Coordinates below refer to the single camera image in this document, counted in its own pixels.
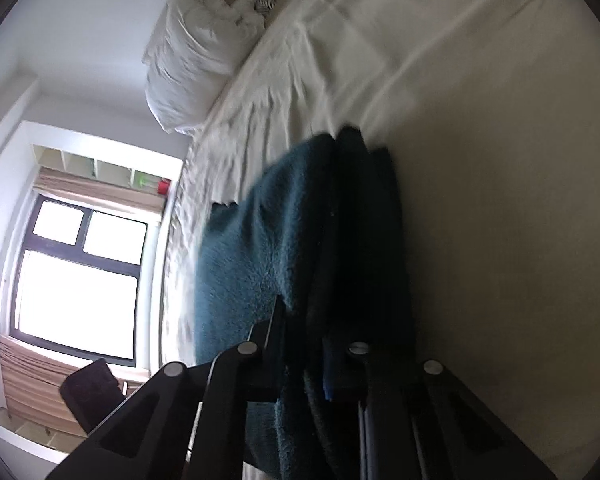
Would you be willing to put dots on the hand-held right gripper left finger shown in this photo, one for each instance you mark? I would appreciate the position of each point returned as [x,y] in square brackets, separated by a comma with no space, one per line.
[265,345]

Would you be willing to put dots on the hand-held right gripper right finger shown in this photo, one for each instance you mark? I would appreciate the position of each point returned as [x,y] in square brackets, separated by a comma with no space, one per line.
[345,375]

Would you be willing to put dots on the teal fleece garment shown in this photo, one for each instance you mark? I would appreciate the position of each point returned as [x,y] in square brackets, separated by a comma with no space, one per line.
[260,240]

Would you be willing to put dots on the black chair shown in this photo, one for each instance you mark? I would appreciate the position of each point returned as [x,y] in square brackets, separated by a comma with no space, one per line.
[92,392]

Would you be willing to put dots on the red container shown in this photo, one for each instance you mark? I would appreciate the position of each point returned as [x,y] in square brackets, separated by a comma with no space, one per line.
[163,186]

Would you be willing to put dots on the black framed window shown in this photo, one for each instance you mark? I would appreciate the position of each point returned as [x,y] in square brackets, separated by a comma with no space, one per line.
[75,290]

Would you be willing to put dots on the beige window blind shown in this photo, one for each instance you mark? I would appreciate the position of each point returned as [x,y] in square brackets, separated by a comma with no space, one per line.
[95,187]

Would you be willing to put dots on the beige pleated curtain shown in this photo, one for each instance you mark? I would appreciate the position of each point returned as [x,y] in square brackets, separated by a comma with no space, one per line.
[30,375]

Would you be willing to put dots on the bed with beige sheet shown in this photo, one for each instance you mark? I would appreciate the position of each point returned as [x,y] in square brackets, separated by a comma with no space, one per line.
[480,160]

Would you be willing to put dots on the white cubby shelf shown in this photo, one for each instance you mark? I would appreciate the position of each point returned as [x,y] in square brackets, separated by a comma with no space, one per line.
[80,162]

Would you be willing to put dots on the white pillow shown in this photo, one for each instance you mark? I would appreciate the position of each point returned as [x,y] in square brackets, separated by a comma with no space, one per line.
[195,60]

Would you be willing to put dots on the striped cloth item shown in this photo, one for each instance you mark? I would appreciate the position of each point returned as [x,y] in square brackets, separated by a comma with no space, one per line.
[263,2]

